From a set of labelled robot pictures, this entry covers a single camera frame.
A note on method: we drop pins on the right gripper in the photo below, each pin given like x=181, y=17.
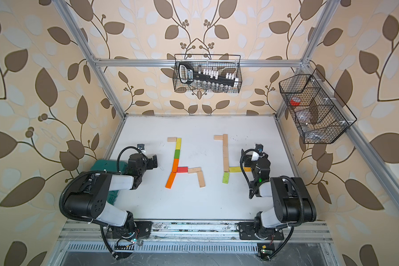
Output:
x=266, y=158

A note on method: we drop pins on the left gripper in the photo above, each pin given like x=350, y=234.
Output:
x=148, y=162

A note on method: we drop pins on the yellow-green long block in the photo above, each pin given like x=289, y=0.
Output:
x=235, y=169

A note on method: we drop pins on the wood long block vertical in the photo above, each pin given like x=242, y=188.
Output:
x=226, y=164

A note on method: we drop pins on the wood long block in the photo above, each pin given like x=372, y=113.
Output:
x=201, y=179
x=225, y=152
x=225, y=140

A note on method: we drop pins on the light green small block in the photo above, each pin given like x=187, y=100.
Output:
x=225, y=178

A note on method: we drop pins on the dark green block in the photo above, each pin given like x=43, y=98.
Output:
x=177, y=154

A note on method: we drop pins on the yellow long block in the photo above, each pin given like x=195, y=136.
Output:
x=178, y=143

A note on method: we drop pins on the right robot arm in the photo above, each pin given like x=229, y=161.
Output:
x=291, y=204

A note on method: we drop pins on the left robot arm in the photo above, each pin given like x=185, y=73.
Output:
x=86, y=199

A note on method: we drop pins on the red cup in basket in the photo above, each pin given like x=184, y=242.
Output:
x=295, y=101

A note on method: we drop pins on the black socket tool set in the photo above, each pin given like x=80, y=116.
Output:
x=193, y=74

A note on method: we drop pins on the side wire basket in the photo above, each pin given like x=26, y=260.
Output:
x=323, y=115

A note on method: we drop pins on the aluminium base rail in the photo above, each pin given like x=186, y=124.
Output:
x=168, y=236

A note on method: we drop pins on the back wire basket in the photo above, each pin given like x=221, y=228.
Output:
x=222, y=62

